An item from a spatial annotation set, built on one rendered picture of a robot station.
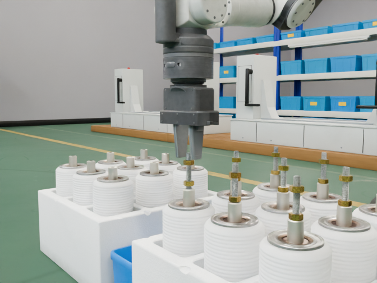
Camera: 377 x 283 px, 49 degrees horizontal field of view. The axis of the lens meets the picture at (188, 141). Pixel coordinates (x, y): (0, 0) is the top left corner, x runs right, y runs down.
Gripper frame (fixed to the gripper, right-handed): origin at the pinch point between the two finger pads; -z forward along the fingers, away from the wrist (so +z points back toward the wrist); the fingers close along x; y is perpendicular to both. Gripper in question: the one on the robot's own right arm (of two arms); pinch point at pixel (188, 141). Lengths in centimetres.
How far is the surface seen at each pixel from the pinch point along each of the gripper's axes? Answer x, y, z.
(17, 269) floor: -53, -9, -37
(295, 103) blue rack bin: -264, 510, -2
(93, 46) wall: -569, 358, 94
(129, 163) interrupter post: -38.8, 16.9, -10.2
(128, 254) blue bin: -19.3, 1.1, -26.4
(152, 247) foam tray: -3.0, -6.2, -18.7
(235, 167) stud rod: 12.0, -2.0, -3.0
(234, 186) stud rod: 12.0, -2.1, -5.9
